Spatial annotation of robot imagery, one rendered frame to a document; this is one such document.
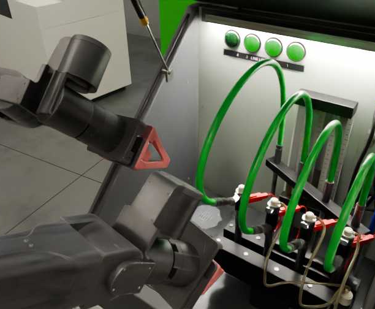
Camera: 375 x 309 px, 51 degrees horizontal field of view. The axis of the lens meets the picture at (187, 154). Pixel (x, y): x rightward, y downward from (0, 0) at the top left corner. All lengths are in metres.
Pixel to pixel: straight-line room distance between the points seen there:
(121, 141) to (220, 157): 0.76
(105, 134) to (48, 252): 0.25
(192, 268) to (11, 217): 2.33
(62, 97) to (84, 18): 3.19
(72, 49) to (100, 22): 3.24
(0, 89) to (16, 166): 2.68
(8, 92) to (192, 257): 0.31
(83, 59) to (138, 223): 0.23
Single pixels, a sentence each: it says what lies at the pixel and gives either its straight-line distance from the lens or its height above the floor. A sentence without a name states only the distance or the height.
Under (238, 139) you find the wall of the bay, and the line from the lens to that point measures 1.21.
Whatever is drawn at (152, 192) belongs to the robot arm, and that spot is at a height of 1.45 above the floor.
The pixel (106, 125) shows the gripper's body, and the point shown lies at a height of 1.45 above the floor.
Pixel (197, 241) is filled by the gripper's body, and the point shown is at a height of 1.33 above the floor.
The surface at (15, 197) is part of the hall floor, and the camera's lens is 2.92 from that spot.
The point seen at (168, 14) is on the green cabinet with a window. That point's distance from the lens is 3.89.
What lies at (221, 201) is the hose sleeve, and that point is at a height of 1.18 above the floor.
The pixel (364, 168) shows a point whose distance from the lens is 0.72.
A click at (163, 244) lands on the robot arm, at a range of 0.46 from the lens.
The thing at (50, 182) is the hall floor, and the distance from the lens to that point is 2.97.
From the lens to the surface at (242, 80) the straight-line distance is 0.73.
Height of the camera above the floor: 1.71
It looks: 34 degrees down
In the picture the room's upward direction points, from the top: 1 degrees counter-clockwise
